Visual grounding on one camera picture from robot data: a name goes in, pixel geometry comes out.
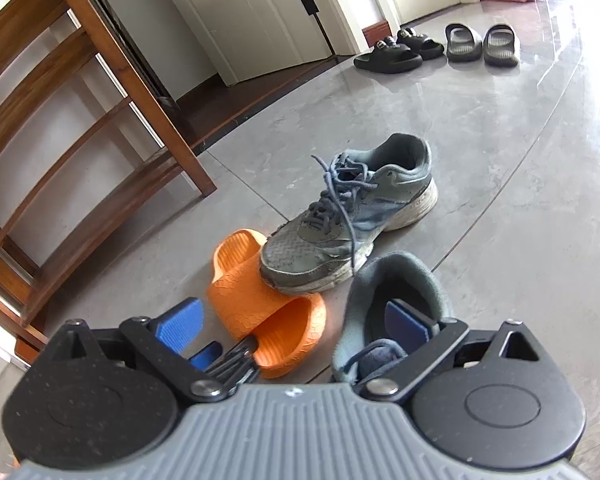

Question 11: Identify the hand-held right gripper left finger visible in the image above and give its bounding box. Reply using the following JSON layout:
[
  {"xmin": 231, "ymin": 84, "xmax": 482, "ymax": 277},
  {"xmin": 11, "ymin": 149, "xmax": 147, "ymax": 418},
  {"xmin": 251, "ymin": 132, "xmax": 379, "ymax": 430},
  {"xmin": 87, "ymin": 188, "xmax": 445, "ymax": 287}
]
[{"xmin": 50, "ymin": 297, "xmax": 231, "ymax": 404}]

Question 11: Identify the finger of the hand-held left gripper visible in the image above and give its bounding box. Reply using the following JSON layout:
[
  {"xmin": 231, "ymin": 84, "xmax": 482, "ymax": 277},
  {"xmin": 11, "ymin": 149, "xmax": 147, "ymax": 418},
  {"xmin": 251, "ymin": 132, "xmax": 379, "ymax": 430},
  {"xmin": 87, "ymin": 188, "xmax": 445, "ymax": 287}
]
[
  {"xmin": 189, "ymin": 341, "xmax": 226, "ymax": 374},
  {"xmin": 207, "ymin": 338, "xmax": 262, "ymax": 386}
]

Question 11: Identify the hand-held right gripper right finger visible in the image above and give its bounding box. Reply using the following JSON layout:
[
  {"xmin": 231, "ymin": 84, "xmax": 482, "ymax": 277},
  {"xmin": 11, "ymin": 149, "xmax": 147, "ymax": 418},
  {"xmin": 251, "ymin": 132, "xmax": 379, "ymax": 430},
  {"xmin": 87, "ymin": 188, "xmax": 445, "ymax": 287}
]
[{"xmin": 362, "ymin": 299, "xmax": 541, "ymax": 403}]

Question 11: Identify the grey lace-up sneaker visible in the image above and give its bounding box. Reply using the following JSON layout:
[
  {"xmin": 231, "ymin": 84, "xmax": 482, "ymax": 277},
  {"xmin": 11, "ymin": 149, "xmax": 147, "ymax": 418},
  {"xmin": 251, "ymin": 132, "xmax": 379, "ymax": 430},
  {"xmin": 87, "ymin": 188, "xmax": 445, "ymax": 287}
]
[
  {"xmin": 331, "ymin": 252, "xmax": 455, "ymax": 386},
  {"xmin": 258, "ymin": 132, "xmax": 439, "ymax": 296}
]

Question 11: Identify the orange rubber slipper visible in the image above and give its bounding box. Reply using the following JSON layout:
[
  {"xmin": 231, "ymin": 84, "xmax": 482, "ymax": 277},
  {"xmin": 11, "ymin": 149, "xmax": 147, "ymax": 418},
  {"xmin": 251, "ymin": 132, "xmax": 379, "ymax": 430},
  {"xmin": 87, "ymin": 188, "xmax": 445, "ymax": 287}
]
[{"xmin": 207, "ymin": 228, "xmax": 327, "ymax": 380}]

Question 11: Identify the brown wooden shoe rack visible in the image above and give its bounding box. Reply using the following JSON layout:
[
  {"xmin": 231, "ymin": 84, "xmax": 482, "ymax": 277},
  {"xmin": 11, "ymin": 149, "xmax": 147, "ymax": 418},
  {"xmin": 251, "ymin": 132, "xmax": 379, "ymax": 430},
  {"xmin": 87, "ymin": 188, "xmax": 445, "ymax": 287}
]
[{"xmin": 0, "ymin": 0, "xmax": 218, "ymax": 356}]

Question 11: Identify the black slipper with ornament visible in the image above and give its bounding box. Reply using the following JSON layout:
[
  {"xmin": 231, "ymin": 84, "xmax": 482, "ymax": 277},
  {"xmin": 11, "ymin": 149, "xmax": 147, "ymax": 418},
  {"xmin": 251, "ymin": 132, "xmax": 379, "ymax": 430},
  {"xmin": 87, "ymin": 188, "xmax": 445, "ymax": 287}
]
[
  {"xmin": 353, "ymin": 40, "xmax": 424, "ymax": 75},
  {"xmin": 396, "ymin": 30, "xmax": 446, "ymax": 60}
]

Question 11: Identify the dark grey rubber slipper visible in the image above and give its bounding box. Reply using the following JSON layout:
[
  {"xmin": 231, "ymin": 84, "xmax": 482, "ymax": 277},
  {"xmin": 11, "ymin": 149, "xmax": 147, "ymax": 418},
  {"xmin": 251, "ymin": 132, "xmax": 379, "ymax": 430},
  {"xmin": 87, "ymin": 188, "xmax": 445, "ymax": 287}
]
[
  {"xmin": 445, "ymin": 24, "xmax": 482, "ymax": 62},
  {"xmin": 483, "ymin": 25, "xmax": 521, "ymax": 67}
]

